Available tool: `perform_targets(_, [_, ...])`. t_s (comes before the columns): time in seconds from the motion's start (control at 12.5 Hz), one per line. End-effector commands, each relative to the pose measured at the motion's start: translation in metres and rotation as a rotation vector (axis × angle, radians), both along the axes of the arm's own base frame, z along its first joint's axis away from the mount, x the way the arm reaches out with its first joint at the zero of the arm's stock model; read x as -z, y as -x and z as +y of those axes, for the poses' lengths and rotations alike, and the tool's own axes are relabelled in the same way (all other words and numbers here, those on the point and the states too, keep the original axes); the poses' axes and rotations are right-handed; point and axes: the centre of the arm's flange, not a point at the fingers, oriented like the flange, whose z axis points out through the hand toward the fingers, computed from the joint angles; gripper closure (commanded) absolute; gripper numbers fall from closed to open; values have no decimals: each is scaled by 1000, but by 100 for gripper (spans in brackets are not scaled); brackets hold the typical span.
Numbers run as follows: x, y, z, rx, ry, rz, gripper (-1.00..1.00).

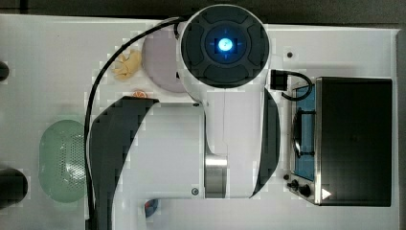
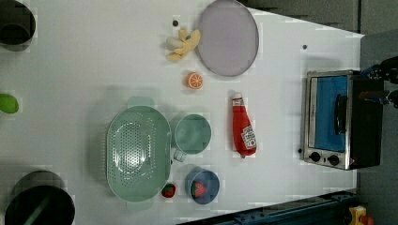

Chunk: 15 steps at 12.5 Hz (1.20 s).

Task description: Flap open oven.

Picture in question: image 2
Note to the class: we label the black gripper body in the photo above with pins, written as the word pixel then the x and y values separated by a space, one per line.
pixel 387 70

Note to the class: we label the black robot base lower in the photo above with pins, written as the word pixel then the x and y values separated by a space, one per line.
pixel 40 198

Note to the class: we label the black robot base upper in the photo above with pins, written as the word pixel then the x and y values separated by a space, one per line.
pixel 17 23

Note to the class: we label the yellow red clamp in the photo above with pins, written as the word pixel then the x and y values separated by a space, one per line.
pixel 359 216

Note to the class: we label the red plush ketchup bottle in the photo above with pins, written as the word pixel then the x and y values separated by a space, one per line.
pixel 243 133

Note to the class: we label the round lavender plate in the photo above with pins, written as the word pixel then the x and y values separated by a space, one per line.
pixel 229 38

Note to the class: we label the orange slice toy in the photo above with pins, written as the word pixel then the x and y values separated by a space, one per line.
pixel 194 80

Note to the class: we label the blue bowl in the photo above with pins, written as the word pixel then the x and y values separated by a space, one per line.
pixel 209 179

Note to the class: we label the strawberry toy in bowl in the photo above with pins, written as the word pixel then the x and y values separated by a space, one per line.
pixel 198 189

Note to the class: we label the strawberry toy on table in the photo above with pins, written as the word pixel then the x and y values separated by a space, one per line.
pixel 169 191

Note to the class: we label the green perforated colander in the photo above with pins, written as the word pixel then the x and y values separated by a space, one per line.
pixel 138 153

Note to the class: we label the green round object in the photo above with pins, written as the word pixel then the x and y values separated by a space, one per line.
pixel 8 103

